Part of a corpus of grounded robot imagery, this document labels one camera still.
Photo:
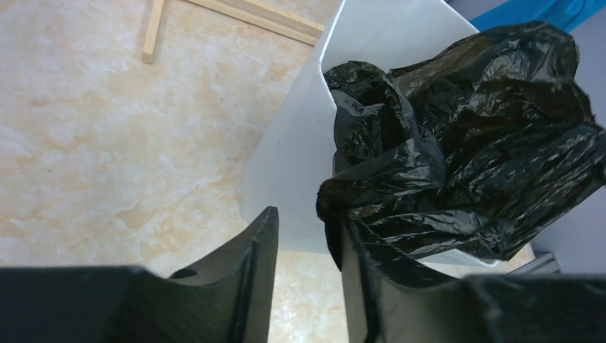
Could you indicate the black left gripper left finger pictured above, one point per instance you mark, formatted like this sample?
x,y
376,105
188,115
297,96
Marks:
x,y
225,296

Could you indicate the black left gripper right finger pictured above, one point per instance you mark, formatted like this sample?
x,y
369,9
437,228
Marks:
x,y
392,298

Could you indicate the white plastic trash bin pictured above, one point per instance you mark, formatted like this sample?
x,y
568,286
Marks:
x,y
295,154

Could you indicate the black trash bag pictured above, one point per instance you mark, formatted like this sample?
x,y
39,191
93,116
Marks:
x,y
477,149

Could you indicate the wooden clothes rack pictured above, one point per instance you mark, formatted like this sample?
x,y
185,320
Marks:
x,y
256,13

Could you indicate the blue cloth shirt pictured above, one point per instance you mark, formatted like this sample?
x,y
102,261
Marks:
x,y
565,15

